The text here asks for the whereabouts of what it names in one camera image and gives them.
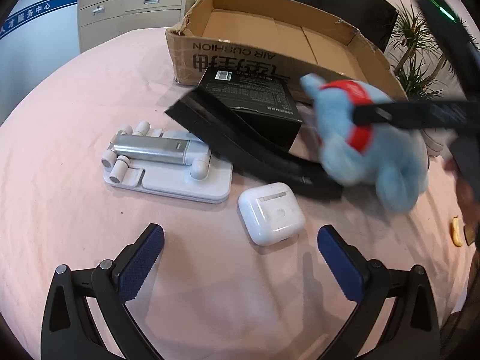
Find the blue plush toy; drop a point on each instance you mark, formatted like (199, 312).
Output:
(356, 165)

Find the brown cardboard box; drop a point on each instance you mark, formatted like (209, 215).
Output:
(243, 18)

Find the pink tablecloth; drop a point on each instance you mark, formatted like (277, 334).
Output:
(75, 120)

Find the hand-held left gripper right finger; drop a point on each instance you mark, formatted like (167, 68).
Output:
(339, 262)

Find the tall potted palm plant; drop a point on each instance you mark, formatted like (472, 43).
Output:
(416, 45)

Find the dark brown small object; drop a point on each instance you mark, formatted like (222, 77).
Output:
(470, 235)

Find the black product box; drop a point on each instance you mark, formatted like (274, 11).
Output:
(255, 93)

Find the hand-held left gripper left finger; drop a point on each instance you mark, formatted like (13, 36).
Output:
(144, 258)

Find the blue wall banner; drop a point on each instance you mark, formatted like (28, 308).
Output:
(37, 13)

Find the white folding phone stand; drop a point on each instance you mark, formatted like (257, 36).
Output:
(180, 180)

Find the white earbuds case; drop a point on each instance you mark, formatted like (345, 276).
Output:
(270, 213)

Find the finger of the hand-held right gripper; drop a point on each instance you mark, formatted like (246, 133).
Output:
(405, 114)

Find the grey metal cabinet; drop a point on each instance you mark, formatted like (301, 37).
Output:
(112, 11)

